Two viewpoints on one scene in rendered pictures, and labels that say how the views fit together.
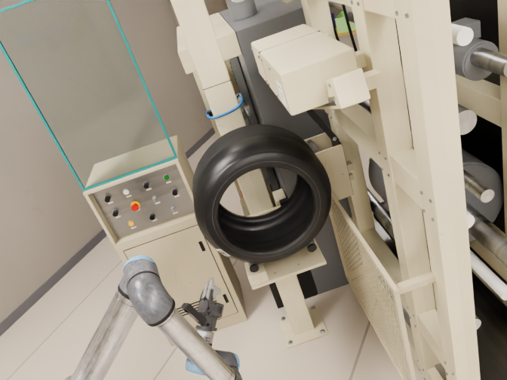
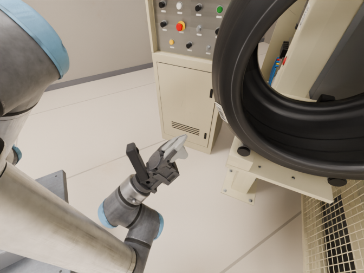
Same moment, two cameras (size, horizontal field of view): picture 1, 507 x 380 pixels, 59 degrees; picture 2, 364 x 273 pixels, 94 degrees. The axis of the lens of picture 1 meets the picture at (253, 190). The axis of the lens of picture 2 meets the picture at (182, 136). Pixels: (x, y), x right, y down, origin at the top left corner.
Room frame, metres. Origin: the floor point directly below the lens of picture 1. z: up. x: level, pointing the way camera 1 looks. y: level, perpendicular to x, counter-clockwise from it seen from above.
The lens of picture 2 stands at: (1.21, 0.16, 1.37)
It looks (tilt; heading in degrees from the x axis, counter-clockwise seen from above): 46 degrees down; 24
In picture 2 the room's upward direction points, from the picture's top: straight up
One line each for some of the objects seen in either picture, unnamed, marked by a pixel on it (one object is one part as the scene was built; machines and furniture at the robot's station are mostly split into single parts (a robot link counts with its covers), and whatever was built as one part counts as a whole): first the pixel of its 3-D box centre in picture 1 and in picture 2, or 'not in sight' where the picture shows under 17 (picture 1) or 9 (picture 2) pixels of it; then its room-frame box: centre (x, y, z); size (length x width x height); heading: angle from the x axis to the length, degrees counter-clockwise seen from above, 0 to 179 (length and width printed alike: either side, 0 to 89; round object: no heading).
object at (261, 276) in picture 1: (252, 256); (247, 132); (1.81, 0.12, 0.83); 0.36 x 0.09 x 0.06; 0
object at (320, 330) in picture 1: (302, 324); (240, 184); (2.07, 0.00, 0.01); 0.27 x 0.27 x 0.02; 0
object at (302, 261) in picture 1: (281, 252); (277, 148); (1.81, -0.02, 0.80); 0.37 x 0.36 x 0.02; 90
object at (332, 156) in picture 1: (328, 167); not in sight; (2.03, -0.40, 1.05); 0.20 x 0.15 x 0.30; 0
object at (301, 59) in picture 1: (298, 63); not in sight; (1.69, -0.32, 1.71); 0.61 x 0.25 x 0.15; 0
